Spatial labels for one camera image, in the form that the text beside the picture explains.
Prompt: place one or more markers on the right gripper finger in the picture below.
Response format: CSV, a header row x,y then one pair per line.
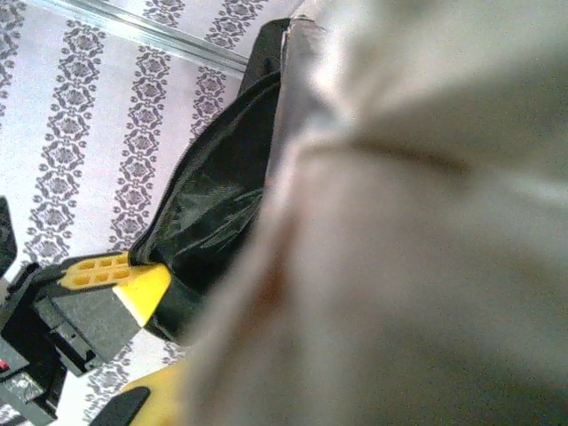
x,y
155,399

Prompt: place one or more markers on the aluminium frame post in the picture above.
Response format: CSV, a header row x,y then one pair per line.
x,y
186,46

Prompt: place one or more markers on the white plastic stationery packet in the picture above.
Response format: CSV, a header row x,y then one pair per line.
x,y
399,244

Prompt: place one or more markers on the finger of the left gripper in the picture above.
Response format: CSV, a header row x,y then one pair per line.
x,y
142,284

